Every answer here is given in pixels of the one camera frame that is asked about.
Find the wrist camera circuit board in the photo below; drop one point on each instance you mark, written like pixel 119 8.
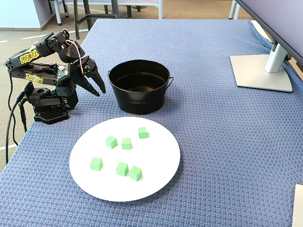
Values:
pixel 62 73

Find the silver computer monitor with stand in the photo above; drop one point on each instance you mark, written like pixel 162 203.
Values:
pixel 260 73

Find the green cube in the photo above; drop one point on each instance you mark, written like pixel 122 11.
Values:
pixel 142 133
pixel 96 164
pixel 111 142
pixel 135 173
pixel 126 143
pixel 122 169

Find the black metal bucket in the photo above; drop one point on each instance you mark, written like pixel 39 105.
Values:
pixel 139 104

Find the dark chair legs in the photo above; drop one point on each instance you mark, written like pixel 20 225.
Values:
pixel 66 11

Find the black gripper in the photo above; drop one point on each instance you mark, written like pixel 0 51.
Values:
pixel 88 71

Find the blue woven table cloth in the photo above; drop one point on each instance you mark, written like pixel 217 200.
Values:
pixel 213 142

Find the white table purple top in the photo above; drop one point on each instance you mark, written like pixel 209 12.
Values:
pixel 161 9

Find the white flat box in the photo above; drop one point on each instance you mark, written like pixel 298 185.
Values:
pixel 298 205

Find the black metal stool frame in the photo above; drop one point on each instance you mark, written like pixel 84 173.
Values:
pixel 76 23

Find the black chair leg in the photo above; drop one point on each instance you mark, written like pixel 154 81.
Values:
pixel 129 11

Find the white round plate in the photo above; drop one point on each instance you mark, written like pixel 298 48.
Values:
pixel 154 153

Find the white desk leg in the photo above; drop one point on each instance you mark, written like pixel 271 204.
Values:
pixel 236 11

